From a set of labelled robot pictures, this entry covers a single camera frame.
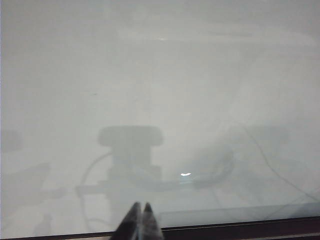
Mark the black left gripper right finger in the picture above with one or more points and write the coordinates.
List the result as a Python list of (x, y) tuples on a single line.
[(150, 222)]

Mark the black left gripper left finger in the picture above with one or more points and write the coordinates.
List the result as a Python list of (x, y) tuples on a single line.
[(132, 222)]

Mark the white whiteboard with dark frame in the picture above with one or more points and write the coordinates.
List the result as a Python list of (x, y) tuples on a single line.
[(160, 100)]

